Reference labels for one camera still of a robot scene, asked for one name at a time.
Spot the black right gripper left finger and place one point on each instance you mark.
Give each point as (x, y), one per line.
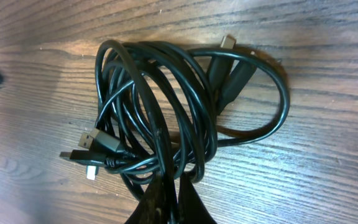
(158, 204)

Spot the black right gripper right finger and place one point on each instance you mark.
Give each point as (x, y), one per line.
(191, 208)

